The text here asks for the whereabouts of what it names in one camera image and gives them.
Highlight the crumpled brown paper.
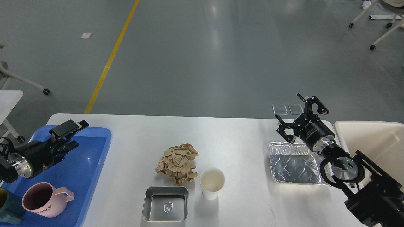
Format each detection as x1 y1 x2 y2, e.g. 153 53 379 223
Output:
155 143 198 186

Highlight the beige plastic bin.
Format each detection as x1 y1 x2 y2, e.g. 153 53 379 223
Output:
333 121 404 184

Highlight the clear floor plate right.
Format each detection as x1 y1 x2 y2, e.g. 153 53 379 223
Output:
288 104 304 115

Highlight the aluminium foil tray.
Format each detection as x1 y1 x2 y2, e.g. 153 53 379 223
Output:
268 141 329 186

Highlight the clear floor plate left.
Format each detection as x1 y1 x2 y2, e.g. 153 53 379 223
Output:
272 104 288 115

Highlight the teal mug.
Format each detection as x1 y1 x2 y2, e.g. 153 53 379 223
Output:
0 187 26 225

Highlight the white side table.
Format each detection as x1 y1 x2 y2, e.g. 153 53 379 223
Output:
0 90 26 143

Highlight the white paper on floor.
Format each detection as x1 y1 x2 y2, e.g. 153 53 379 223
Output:
80 32 92 39

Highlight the pink ribbed mug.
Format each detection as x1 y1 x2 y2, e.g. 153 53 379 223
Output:
21 182 75 218

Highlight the square steel tray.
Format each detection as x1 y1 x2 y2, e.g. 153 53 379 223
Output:
142 186 189 223

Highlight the white rolling stand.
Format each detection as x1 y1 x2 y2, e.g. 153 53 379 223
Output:
349 0 404 51

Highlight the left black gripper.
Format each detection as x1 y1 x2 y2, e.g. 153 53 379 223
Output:
9 120 89 179

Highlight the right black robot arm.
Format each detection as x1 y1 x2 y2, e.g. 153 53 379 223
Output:
275 94 404 227

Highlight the office chair base left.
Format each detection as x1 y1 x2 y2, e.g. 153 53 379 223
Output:
0 41 51 95

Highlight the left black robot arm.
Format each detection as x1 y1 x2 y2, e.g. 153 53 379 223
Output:
0 120 89 183

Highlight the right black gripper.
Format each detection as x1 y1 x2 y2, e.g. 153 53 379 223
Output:
275 93 335 153

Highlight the blue plastic tray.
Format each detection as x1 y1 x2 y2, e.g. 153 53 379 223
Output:
2 127 112 227

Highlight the clear floor plate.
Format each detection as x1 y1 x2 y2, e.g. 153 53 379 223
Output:
288 104 304 115
272 104 288 115

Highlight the white paper cup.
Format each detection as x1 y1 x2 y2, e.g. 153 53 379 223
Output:
200 167 225 200

